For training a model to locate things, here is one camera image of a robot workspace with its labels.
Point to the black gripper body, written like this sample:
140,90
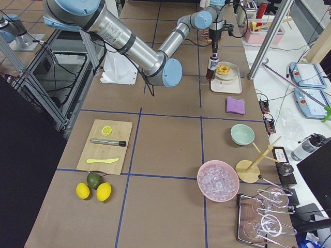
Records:
214,34

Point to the brown tea bottle white cap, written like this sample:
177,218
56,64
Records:
211,69

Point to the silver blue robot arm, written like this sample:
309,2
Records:
158,66

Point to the cream serving tray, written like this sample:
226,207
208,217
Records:
226,86

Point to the wine glass rack tray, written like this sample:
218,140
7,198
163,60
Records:
258,221

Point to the glazed donut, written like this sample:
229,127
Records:
223,69

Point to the white round plate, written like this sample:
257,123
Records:
233,73

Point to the pink storage bin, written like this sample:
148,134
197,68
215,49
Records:
258,36

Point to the purple folded cloth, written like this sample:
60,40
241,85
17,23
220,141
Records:
236,106

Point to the mint green bowl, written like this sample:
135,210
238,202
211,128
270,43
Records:
242,134

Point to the teach pendant tablet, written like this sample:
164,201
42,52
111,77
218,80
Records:
307,75
313,103

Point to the wooden mug tree stand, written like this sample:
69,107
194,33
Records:
248,171

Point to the pink bowl of ice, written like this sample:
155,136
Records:
218,181

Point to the steel muddler black tip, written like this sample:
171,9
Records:
108,142

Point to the grey water bottle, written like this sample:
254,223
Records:
308,146

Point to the lemon slice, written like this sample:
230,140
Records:
106,130

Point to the small steel cup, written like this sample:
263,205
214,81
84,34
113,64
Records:
285,169

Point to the yellow plastic knife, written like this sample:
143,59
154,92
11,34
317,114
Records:
106,161

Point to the green avocado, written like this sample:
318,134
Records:
94,180

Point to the yellow lemon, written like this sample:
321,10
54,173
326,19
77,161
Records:
104,191
82,190

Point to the copper wire bottle rack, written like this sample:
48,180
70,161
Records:
203,37

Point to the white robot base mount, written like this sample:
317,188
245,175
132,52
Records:
117,69

